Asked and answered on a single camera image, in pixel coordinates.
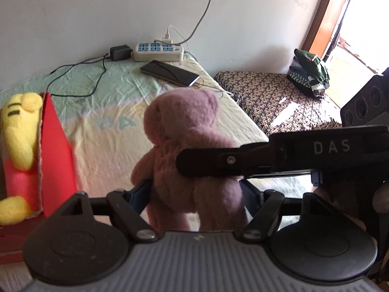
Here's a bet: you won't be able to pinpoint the pink teddy bear plush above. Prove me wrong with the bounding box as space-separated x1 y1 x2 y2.
131 88 247 233

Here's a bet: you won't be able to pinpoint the person right hand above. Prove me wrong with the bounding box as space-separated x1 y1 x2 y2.
313 181 388 245

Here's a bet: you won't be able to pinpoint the red cardboard box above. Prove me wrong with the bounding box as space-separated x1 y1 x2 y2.
1 93 77 264

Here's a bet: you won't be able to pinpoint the folded green clothes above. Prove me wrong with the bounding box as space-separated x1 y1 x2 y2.
287 49 330 100

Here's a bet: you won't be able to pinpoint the dark floral mattress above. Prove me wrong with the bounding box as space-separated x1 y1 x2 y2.
214 71 342 135

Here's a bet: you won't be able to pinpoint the patterned bed sheet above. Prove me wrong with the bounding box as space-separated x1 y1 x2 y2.
0 55 270 235

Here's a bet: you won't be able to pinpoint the black smartphone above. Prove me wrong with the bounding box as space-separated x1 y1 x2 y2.
141 60 200 87

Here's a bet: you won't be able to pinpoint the yellow tiger plush toy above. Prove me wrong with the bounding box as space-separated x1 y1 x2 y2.
1 92 43 225

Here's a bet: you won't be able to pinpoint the white power strip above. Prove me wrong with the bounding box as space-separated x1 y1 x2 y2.
132 42 184 62

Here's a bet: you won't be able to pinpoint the black power adapter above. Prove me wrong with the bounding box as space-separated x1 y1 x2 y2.
109 45 132 61

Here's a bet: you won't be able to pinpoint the black adapter cable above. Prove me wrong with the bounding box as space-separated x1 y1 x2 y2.
48 53 110 98

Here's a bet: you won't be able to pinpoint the white usb charger cable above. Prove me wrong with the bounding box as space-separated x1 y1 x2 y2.
163 25 195 59

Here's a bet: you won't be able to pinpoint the grey power strip cord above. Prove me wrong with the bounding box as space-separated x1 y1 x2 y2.
153 0 217 47

